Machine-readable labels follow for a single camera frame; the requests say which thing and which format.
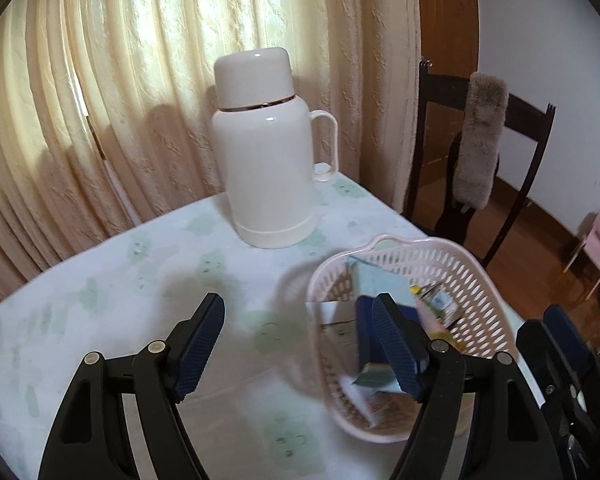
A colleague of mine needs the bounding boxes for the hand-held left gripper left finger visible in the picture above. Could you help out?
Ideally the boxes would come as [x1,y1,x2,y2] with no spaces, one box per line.
[37,292,227,480]

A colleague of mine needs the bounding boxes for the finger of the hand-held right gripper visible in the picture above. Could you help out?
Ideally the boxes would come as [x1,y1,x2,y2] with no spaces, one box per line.
[516,319,600,462]
[544,304,600,411]

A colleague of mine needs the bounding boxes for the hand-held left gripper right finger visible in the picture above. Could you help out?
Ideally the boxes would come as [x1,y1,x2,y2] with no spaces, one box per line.
[371,292,566,480]

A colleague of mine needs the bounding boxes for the dark blue box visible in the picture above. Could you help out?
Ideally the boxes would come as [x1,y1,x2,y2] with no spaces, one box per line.
[354,294,403,393]

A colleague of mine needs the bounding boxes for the white orange snack packet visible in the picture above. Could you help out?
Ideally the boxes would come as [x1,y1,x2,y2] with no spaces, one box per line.
[350,379,407,429]

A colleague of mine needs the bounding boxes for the green peanut snack packet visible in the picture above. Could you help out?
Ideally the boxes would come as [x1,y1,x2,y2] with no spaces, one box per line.
[412,284,463,342]

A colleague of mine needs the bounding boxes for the light blue snack packet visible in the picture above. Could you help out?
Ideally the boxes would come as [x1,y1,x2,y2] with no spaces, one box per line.
[347,255,421,311]

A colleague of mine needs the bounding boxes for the white plastic basket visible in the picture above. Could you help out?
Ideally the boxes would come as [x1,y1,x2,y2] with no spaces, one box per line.
[306,232,518,445]

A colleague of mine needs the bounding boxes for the pale green printed tablecloth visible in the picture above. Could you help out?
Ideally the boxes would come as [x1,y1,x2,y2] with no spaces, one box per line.
[0,172,546,480]

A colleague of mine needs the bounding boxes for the white thermos jug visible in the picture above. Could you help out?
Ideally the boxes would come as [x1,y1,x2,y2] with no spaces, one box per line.
[210,47,340,250]

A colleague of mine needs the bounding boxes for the grey fluffy cloth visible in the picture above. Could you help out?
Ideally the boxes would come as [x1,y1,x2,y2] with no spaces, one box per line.
[452,72,510,206]

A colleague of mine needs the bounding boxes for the dark wooden chair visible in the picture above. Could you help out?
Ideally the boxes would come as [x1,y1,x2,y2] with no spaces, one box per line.
[402,59,556,268]

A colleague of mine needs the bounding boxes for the beige pleated curtain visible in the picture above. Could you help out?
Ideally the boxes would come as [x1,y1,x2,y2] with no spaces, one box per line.
[0,0,423,301]

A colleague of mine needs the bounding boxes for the brown wooden door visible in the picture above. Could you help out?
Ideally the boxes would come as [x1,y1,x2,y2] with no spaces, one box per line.
[414,0,481,211]

